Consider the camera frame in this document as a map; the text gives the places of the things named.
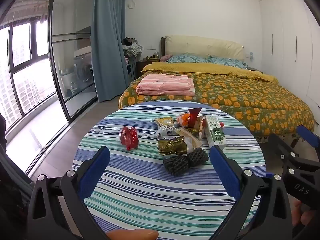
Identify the white snack packet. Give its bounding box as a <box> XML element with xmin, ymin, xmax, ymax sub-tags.
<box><xmin>151</xmin><ymin>117</ymin><xmax>177</xmax><ymax>140</ymax></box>

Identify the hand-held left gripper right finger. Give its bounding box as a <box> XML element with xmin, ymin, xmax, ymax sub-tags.
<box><xmin>209</xmin><ymin>144</ymin><xmax>293</xmax><ymax>240</ymax></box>

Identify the red foil wrapper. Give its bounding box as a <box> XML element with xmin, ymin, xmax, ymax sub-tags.
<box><xmin>187</xmin><ymin>107</ymin><xmax>202</xmax><ymax>128</ymax></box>

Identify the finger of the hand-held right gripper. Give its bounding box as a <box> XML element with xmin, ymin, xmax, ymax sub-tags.
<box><xmin>267</xmin><ymin>133</ymin><xmax>304</xmax><ymax>167</ymax></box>
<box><xmin>296</xmin><ymin>124</ymin><xmax>320</xmax><ymax>155</ymax></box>

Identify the yellow blanket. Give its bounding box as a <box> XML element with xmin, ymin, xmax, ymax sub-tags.
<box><xmin>141</xmin><ymin>62</ymin><xmax>279</xmax><ymax>83</ymax></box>

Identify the person's left hand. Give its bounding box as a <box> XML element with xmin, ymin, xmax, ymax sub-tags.
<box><xmin>106</xmin><ymin>229</ymin><xmax>159</xmax><ymax>240</ymax></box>

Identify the white wardrobe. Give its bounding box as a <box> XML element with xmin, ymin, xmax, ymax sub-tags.
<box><xmin>259</xmin><ymin>0</ymin><xmax>320</xmax><ymax>108</ymax></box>

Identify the green white milk carton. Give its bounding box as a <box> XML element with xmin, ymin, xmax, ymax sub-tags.
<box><xmin>204</xmin><ymin>115</ymin><xmax>227</xmax><ymax>150</ymax></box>

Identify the red plastic bag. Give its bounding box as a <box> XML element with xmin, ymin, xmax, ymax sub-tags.
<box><xmin>119</xmin><ymin>126</ymin><xmax>139</xmax><ymax>151</ymax></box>

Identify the pink striped folded blanket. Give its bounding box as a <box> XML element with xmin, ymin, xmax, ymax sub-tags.
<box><xmin>136</xmin><ymin>74</ymin><xmax>195</xmax><ymax>97</ymax></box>

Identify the ceiling clothes drying rack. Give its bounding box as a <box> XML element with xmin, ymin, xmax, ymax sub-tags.
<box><xmin>4</xmin><ymin>0</ymin><xmax>52</xmax><ymax>27</ymax></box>

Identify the teal floral pillow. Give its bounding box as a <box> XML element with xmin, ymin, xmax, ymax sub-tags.
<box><xmin>208</xmin><ymin>56</ymin><xmax>248</xmax><ymax>70</ymax></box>
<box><xmin>167</xmin><ymin>53</ymin><xmax>210</xmax><ymax>64</ymax></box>

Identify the blue green striped tablecloth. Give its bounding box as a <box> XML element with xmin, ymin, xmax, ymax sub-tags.
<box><xmin>71</xmin><ymin>100</ymin><xmax>268</xmax><ymax>240</ymax></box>

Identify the blue grey curtain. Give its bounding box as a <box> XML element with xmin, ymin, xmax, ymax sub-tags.
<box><xmin>90</xmin><ymin>0</ymin><xmax>131</xmax><ymax>103</ymax></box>

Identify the person's right hand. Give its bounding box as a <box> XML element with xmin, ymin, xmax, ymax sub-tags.
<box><xmin>291</xmin><ymin>200</ymin><xmax>316</xmax><ymax>228</ymax></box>

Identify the cream plastic wrapper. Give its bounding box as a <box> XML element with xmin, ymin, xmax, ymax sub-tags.
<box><xmin>174</xmin><ymin>127</ymin><xmax>203</xmax><ymax>153</ymax></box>

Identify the black waffle-textured snack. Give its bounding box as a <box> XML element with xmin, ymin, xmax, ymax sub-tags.
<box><xmin>163</xmin><ymin>148</ymin><xmax>209</xmax><ymax>177</ymax></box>

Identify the cream padded headboard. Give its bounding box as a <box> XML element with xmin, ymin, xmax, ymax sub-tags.
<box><xmin>165</xmin><ymin>35</ymin><xmax>245</xmax><ymax>60</ymax></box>

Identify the grey washing machine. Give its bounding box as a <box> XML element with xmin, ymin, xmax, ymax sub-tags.
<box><xmin>73</xmin><ymin>52</ymin><xmax>95</xmax><ymax>91</ymax></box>

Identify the wooden nightstand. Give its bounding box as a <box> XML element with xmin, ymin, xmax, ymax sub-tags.
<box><xmin>137</xmin><ymin>59</ymin><xmax>161</xmax><ymax>81</ymax></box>

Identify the dark wooden bed leg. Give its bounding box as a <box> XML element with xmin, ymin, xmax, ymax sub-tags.
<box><xmin>290</xmin><ymin>135</ymin><xmax>301</xmax><ymax>151</ymax></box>

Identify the black framed window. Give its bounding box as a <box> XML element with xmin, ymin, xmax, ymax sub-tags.
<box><xmin>0</xmin><ymin>19</ymin><xmax>57</xmax><ymax>133</ymax></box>

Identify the glass sliding door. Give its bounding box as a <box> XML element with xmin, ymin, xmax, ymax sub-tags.
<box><xmin>48</xmin><ymin>0</ymin><xmax>98</xmax><ymax>123</ymax></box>

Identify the orange crumpled wrapper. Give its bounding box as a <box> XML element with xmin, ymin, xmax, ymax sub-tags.
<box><xmin>177</xmin><ymin>113</ymin><xmax>192</xmax><ymax>127</ymax></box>

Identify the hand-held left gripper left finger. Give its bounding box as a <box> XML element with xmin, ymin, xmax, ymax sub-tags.
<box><xmin>27</xmin><ymin>145</ymin><xmax>111</xmax><ymax>240</ymax></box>

